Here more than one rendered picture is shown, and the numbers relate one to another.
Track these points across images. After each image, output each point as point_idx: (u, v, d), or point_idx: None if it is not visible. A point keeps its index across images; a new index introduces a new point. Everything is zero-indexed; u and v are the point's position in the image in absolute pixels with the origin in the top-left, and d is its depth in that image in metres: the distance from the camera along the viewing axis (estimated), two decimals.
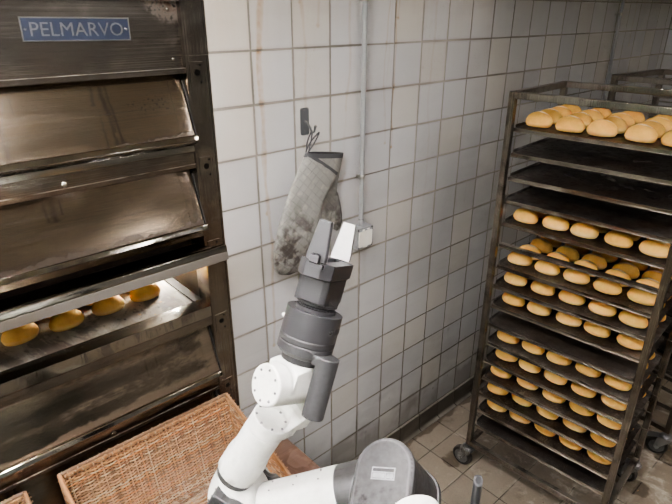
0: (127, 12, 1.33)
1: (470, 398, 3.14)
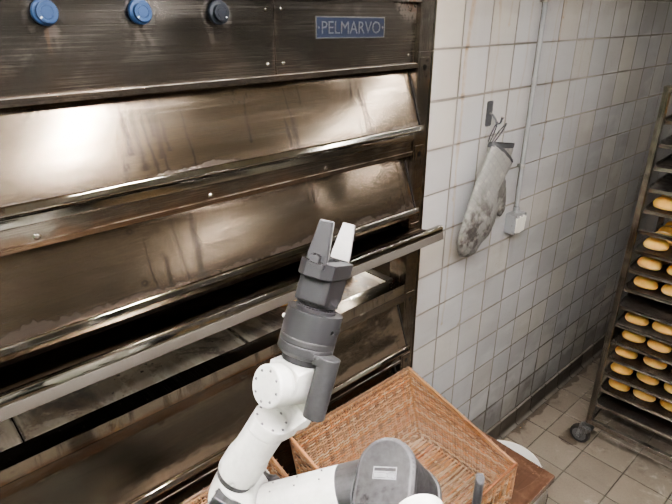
0: (384, 12, 1.46)
1: (571, 382, 3.27)
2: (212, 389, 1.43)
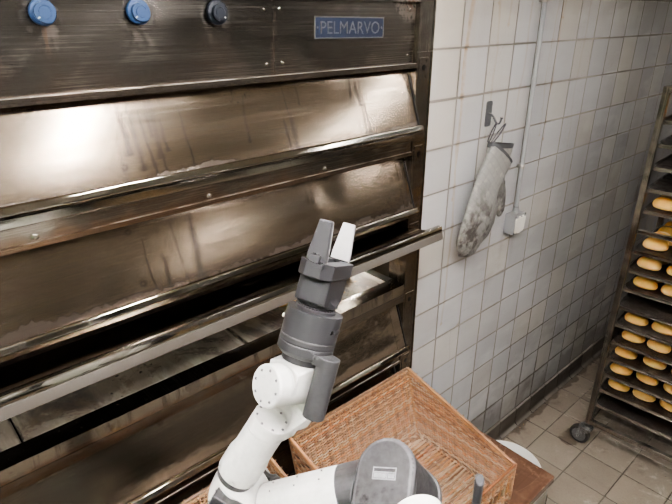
0: (383, 12, 1.46)
1: (571, 382, 3.27)
2: (211, 389, 1.43)
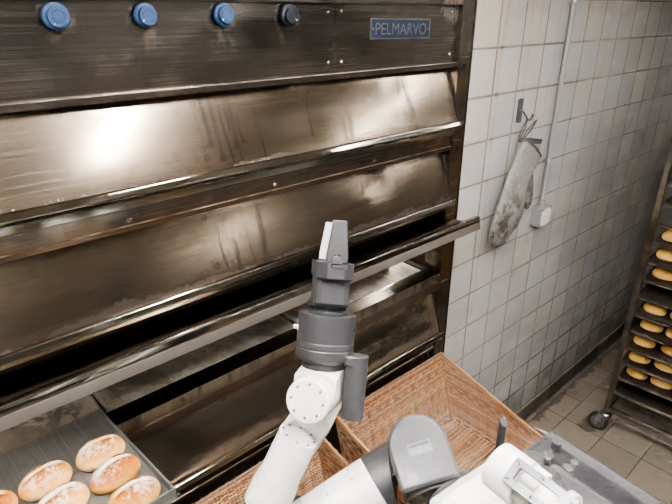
0: (430, 14, 1.56)
1: (587, 373, 3.37)
2: (269, 368, 1.53)
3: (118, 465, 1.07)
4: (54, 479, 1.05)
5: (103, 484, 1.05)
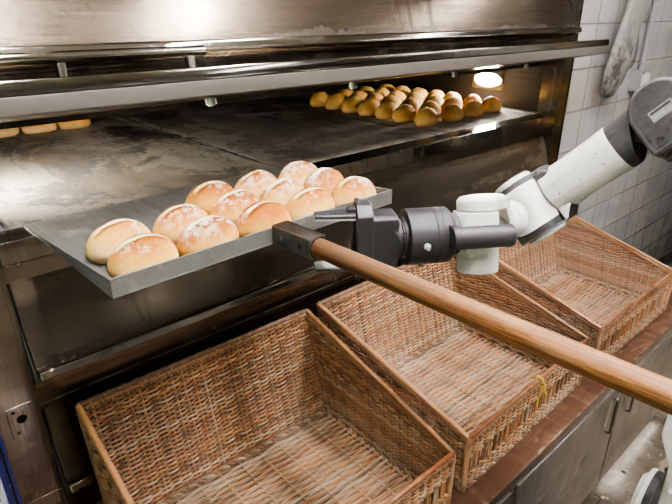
0: None
1: None
2: (418, 163, 1.52)
3: (330, 172, 1.06)
4: (269, 182, 1.04)
5: (319, 186, 1.04)
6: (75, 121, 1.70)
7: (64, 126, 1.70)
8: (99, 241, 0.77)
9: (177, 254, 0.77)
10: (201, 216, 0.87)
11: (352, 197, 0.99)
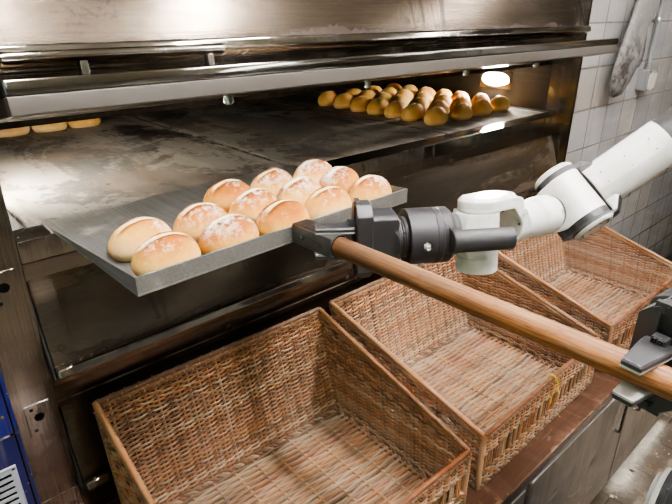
0: None
1: None
2: (429, 162, 1.52)
3: (346, 171, 1.06)
4: (285, 180, 1.05)
5: (335, 185, 1.04)
6: (85, 120, 1.70)
7: (74, 125, 1.70)
8: (122, 239, 0.77)
9: (199, 252, 0.78)
10: (221, 214, 0.87)
11: (369, 196, 0.99)
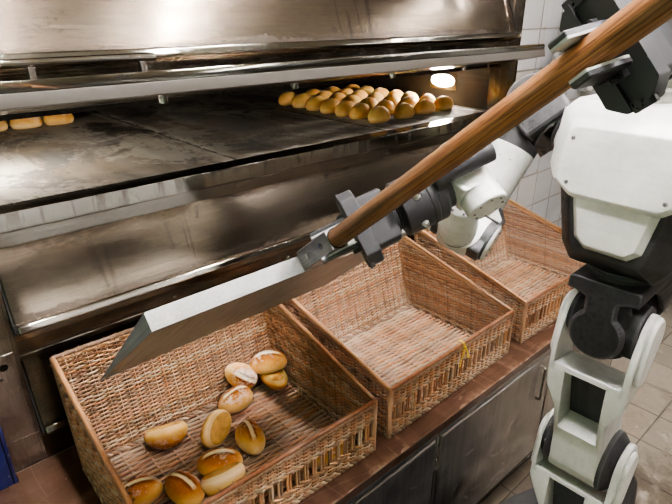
0: None
1: None
2: (364, 155, 1.69)
3: None
4: (244, 398, 1.40)
5: (274, 389, 1.46)
6: (59, 118, 1.88)
7: (49, 122, 1.87)
8: None
9: (160, 490, 1.15)
10: None
11: None
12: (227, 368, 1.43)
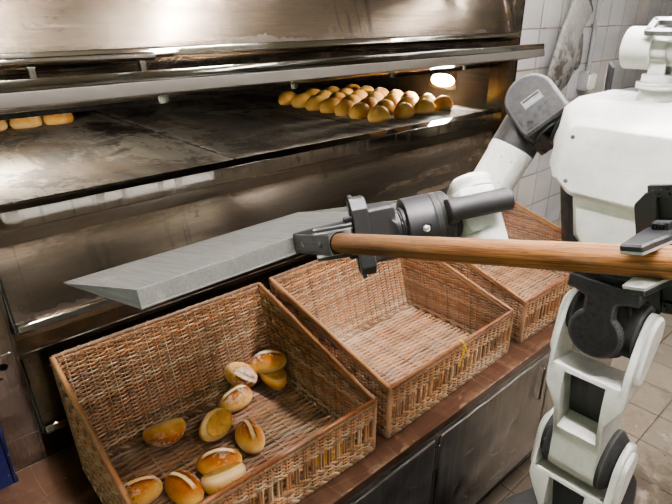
0: None
1: None
2: (364, 155, 1.70)
3: (268, 386, 1.50)
4: (244, 397, 1.41)
5: (273, 388, 1.46)
6: (59, 118, 1.88)
7: (49, 122, 1.87)
8: None
9: (160, 489, 1.15)
10: None
11: None
12: (227, 367, 1.43)
